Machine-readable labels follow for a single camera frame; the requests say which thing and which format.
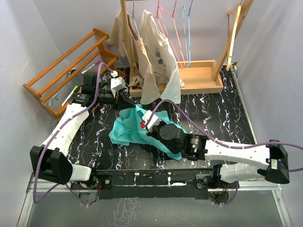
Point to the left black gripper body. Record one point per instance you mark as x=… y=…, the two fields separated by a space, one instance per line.
x=106 y=97

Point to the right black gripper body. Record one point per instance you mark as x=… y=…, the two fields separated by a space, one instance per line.
x=155 y=133

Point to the teal t shirt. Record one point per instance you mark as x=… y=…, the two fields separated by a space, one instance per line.
x=127 y=129

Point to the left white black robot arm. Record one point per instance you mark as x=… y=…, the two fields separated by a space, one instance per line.
x=49 y=160

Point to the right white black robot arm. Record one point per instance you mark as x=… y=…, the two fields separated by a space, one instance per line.
x=269 y=162

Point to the beige t shirt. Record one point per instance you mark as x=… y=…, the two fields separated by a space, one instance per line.
x=144 y=75

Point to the white printed t shirt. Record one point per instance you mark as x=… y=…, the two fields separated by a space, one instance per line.
x=161 y=57

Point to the blue hanger under beige shirt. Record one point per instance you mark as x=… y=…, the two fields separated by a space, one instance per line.
x=132 y=15

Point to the green cap marker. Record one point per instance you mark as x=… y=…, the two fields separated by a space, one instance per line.
x=69 y=95

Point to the purple cap marker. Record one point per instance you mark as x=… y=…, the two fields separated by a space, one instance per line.
x=90 y=67

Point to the orange wooden shelf rack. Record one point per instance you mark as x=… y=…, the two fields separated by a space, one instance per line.
x=51 y=86

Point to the wooden clothes rack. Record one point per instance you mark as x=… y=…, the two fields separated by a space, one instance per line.
x=203 y=77

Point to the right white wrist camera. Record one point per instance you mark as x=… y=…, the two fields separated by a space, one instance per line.
x=149 y=121

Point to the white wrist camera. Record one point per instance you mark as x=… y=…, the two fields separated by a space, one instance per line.
x=117 y=83
x=149 y=121

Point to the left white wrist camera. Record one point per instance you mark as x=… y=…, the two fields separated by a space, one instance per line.
x=117 y=83

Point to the pink wire hanger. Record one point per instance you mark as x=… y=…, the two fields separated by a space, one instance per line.
x=167 y=22

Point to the blue wire hanger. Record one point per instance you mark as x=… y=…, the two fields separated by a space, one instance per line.
x=186 y=27

